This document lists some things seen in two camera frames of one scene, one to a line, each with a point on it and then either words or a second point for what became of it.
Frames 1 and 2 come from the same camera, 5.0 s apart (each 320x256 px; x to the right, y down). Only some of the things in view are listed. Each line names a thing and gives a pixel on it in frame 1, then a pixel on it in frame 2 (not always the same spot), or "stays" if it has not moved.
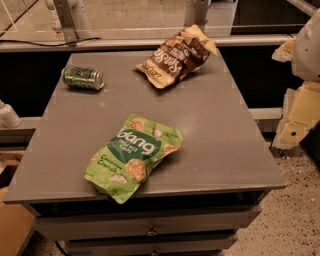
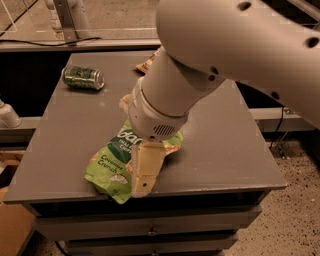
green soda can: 84,77 stays
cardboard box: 15,219 stays
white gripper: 307,53 -> 151,120
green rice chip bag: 118,167 stays
